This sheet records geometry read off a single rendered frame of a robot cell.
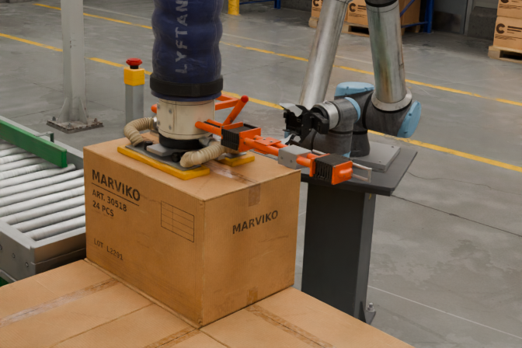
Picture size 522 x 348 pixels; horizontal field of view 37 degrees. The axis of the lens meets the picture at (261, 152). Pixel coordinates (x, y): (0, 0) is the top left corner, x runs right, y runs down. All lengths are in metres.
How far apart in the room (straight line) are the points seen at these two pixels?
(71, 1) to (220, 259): 3.88
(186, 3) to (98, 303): 0.94
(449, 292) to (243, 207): 1.77
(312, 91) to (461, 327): 1.41
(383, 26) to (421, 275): 1.62
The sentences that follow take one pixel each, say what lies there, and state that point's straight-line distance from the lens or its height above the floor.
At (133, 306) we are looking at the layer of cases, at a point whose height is 0.54.
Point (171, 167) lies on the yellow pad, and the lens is 2.35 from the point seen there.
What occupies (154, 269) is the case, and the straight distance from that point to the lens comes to 2.44.
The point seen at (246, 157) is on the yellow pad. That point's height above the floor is 0.96.
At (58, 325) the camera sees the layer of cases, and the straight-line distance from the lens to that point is 2.39.
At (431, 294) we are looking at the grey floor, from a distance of 3.81.
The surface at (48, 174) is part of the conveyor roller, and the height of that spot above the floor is 0.54.
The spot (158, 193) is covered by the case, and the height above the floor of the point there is 0.90.
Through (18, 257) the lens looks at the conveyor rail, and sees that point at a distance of 2.83.
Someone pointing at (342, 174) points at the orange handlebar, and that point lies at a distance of 2.02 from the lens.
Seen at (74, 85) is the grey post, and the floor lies 0.33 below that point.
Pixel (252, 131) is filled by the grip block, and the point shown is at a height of 1.10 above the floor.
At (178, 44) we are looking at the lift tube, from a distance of 2.32.
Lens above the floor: 1.75
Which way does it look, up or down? 18 degrees down
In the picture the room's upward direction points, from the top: 3 degrees clockwise
